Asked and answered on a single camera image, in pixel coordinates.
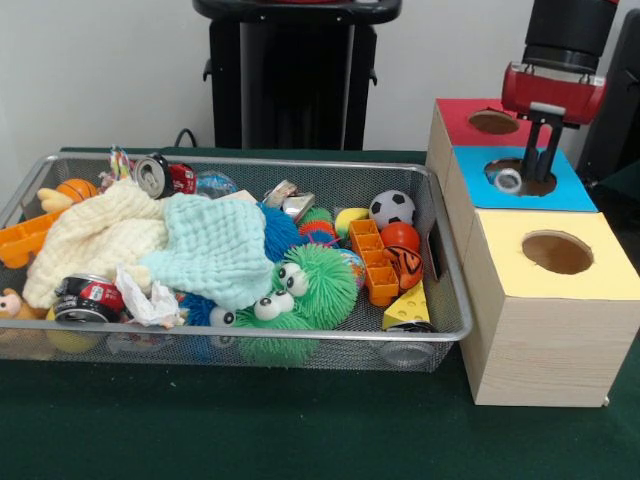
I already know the small green spiky ball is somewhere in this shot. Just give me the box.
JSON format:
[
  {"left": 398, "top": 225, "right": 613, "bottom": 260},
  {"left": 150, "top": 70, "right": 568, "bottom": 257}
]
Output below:
[{"left": 233, "top": 292, "right": 311, "bottom": 366}]

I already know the red and black soda can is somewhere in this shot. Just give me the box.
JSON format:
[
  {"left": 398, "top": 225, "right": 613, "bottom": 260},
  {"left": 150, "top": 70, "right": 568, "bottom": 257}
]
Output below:
[{"left": 53, "top": 274, "right": 126, "bottom": 325}]

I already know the small soccer ball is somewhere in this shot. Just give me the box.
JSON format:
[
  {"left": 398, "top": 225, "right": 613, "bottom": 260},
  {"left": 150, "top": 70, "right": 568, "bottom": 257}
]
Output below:
[{"left": 370, "top": 190, "right": 417, "bottom": 231}]

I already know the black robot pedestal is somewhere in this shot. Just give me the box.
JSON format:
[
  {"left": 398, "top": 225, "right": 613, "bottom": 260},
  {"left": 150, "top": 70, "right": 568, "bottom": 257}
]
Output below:
[{"left": 203, "top": 15, "right": 379, "bottom": 151}]

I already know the orange toy block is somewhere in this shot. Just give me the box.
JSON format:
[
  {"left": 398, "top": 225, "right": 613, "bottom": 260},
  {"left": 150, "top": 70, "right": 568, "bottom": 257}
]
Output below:
[{"left": 349, "top": 218, "right": 401, "bottom": 306}]

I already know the wooden box with three holes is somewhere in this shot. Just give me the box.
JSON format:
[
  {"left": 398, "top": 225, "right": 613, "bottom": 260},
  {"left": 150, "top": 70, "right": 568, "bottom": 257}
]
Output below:
[{"left": 427, "top": 97, "right": 640, "bottom": 408}]

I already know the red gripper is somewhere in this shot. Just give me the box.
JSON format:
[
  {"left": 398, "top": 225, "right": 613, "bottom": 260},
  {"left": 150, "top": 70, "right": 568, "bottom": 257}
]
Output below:
[{"left": 501, "top": 62, "right": 608, "bottom": 185}]

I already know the crushed clear plastic bottle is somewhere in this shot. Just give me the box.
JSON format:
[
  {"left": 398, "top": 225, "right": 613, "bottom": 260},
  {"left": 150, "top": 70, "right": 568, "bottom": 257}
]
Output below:
[{"left": 487, "top": 162, "right": 527, "bottom": 196}]

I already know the cream muslin cloth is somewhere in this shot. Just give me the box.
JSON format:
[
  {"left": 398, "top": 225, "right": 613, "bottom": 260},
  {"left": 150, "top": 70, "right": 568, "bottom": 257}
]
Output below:
[{"left": 22, "top": 180, "right": 171, "bottom": 309}]

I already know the large green spiky ball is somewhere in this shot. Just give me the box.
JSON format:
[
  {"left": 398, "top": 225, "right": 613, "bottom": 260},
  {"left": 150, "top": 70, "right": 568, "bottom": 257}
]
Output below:
[{"left": 275, "top": 240, "right": 359, "bottom": 329}]

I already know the yellow cheese wedge toy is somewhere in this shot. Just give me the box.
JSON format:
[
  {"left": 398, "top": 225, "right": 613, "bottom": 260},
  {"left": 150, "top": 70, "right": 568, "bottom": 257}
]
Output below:
[{"left": 382, "top": 280, "right": 432, "bottom": 331}]

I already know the mint green muslin cloth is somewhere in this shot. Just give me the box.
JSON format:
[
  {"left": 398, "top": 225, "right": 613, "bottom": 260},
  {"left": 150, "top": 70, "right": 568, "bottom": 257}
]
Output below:
[{"left": 140, "top": 192, "right": 276, "bottom": 311}]

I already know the small red ball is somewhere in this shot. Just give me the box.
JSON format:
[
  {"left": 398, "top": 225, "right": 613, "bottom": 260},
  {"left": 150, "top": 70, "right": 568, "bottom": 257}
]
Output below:
[{"left": 380, "top": 221, "right": 422, "bottom": 253}]

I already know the shallow clear mesh bin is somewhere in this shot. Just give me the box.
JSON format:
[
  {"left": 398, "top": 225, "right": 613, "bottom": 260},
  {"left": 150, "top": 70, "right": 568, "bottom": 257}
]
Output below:
[{"left": 0, "top": 152, "right": 474, "bottom": 373}]

